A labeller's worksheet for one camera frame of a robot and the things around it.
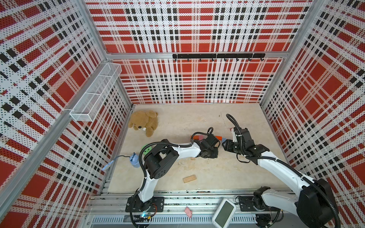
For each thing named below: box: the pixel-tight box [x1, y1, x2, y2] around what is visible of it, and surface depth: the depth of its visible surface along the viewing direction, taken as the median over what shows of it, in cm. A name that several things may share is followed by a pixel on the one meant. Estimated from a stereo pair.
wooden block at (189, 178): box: [182, 174, 197, 184], surface depth 84 cm
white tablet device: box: [211, 198, 237, 228], surface depth 69 cm
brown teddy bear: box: [128, 110, 159, 138], surface depth 95 cm
